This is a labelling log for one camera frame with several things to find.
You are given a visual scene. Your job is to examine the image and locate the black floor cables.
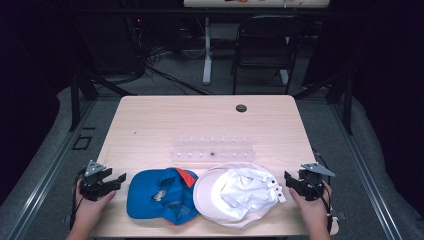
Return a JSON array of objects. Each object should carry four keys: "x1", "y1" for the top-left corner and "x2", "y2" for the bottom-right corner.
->
[{"x1": 144, "y1": 46, "x2": 214, "y2": 96}]

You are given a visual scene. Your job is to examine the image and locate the dark equipment with red light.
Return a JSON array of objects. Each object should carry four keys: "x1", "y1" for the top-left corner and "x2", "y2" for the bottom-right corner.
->
[{"x1": 124, "y1": 14, "x2": 149, "y2": 76}]

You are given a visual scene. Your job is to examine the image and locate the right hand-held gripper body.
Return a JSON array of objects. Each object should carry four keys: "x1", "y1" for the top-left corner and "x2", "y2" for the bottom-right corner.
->
[{"x1": 298, "y1": 162, "x2": 336, "y2": 202}]

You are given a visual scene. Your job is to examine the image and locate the black metal stand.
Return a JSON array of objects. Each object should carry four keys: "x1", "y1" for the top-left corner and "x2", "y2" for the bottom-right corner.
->
[
  {"x1": 68, "y1": 68, "x2": 138, "y2": 133},
  {"x1": 293, "y1": 71, "x2": 355, "y2": 136}
]

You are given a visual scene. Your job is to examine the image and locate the clear acrylic peg rack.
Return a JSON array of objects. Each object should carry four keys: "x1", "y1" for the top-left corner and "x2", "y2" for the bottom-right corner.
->
[{"x1": 170, "y1": 134, "x2": 257, "y2": 164}]

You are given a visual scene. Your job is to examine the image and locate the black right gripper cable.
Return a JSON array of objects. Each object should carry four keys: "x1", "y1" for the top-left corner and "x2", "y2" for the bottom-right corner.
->
[{"x1": 312, "y1": 151, "x2": 335, "y2": 234}]

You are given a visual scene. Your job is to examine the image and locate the white cap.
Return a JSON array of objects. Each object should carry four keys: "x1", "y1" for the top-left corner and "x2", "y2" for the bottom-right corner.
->
[{"x1": 192, "y1": 161, "x2": 287, "y2": 231}]

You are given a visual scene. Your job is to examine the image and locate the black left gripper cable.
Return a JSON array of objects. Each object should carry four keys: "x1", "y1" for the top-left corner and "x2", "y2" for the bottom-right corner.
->
[{"x1": 68, "y1": 168, "x2": 86, "y2": 232}]

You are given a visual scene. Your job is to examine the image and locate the person's left hand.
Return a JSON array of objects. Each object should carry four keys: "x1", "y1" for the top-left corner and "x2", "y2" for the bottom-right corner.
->
[{"x1": 74, "y1": 179, "x2": 117, "y2": 231}]

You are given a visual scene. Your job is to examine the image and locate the person's right hand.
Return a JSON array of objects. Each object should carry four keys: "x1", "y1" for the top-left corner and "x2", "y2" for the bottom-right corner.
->
[{"x1": 288, "y1": 181, "x2": 334, "y2": 231}]

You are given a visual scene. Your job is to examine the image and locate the blue and orange cap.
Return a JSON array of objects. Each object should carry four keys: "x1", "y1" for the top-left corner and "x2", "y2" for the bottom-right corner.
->
[{"x1": 126, "y1": 167, "x2": 201, "y2": 226}]

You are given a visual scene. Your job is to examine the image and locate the black tape square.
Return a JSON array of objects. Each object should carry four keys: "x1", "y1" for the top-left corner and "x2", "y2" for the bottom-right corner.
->
[{"x1": 71, "y1": 134, "x2": 94, "y2": 151}]

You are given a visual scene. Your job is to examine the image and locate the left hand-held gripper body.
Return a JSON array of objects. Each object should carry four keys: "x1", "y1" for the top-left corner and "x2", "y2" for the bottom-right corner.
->
[{"x1": 78, "y1": 159, "x2": 113, "y2": 202}]

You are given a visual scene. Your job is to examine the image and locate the black chair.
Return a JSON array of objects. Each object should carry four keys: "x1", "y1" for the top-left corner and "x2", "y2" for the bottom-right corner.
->
[{"x1": 230, "y1": 14, "x2": 310, "y2": 96}]

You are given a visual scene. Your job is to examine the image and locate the white desk leg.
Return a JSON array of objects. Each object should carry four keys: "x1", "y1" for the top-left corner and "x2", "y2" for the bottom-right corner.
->
[
  {"x1": 278, "y1": 68, "x2": 290, "y2": 86},
  {"x1": 202, "y1": 16, "x2": 213, "y2": 86}
]

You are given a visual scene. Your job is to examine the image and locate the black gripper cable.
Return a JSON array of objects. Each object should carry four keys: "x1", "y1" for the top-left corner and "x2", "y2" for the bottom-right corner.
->
[
  {"x1": 68, "y1": 168, "x2": 86, "y2": 232},
  {"x1": 312, "y1": 151, "x2": 335, "y2": 234}
]

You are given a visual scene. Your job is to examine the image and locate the aluminium floor rail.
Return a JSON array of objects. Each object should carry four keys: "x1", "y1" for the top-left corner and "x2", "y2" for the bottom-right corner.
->
[
  {"x1": 4, "y1": 99, "x2": 98, "y2": 240},
  {"x1": 328, "y1": 99, "x2": 405, "y2": 240}
]

